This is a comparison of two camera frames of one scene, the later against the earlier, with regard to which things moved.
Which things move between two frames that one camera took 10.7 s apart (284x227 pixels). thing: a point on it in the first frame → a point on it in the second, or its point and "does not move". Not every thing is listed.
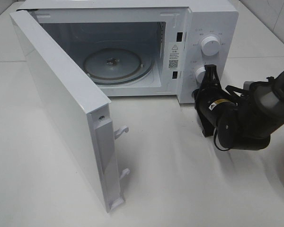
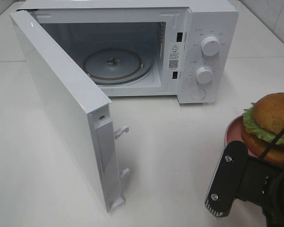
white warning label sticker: x=174 y=56 does not move
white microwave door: x=84 y=109 does not move
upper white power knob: x=210 y=46 does not move
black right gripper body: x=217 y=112 → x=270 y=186
